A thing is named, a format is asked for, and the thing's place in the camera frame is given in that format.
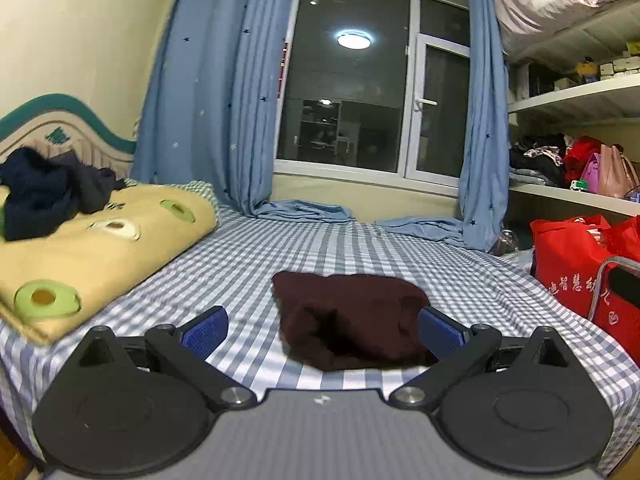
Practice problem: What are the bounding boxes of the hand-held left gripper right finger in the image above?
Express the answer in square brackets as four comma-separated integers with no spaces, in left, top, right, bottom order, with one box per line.
[389,307,570,409]

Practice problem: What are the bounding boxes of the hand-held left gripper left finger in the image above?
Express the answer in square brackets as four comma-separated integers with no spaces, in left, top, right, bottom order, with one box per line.
[79,306,258,410]

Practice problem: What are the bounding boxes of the maroon sweater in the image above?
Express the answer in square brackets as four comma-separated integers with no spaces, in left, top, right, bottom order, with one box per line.
[271,270,437,374]

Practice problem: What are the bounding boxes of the dark clothes on shelf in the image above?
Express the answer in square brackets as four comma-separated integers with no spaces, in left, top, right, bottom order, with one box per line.
[510,134,569,187]

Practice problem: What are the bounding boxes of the navy clothes pile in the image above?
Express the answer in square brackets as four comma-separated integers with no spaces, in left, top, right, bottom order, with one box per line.
[0,146,127,242]

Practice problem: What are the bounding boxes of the blue checked bed sheet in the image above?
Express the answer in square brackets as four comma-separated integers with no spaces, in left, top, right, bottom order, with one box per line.
[0,205,640,480]

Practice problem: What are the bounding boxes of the clear plastic bag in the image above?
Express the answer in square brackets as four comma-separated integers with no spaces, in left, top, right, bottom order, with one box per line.
[492,229,534,272]

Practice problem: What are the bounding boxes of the yellow blanket with green rings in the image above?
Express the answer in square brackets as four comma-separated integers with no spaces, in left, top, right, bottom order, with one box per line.
[0,183,220,346]

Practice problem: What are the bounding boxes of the red bag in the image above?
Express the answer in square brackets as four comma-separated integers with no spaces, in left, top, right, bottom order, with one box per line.
[530,215,640,367]

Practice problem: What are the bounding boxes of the blue curtain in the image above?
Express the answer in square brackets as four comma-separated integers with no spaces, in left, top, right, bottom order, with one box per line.
[375,0,512,254]
[131,0,357,225]

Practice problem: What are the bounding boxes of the purple bag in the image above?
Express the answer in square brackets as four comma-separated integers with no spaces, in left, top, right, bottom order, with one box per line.
[580,154,601,194]

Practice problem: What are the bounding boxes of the red garment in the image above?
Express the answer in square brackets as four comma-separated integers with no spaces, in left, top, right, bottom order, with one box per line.
[564,136,604,184]

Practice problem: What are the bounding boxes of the pink handbag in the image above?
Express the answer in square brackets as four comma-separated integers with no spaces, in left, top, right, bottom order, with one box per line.
[597,144,640,200]

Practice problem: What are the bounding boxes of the white framed window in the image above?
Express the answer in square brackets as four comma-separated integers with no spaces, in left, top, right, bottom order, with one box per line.
[272,0,474,197]

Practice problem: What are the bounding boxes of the beige headboard with teal trim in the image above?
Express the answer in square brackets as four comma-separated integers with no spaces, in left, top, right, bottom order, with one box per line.
[0,92,138,171]

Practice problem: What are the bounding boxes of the white shelf unit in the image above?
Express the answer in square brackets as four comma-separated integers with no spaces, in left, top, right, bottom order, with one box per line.
[505,0,640,217]

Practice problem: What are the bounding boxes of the yellow toy figure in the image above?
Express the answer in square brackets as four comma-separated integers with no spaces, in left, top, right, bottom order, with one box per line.
[575,56,601,84]

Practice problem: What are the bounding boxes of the stack of small boxes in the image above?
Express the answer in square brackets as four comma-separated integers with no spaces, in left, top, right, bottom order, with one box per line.
[600,51,640,81]

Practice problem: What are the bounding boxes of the pale plastic wrapped bundle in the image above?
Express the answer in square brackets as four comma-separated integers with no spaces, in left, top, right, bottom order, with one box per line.
[494,0,640,57]

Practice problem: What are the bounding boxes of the metal chair frame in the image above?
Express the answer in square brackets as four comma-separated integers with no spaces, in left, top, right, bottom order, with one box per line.
[587,255,640,324]

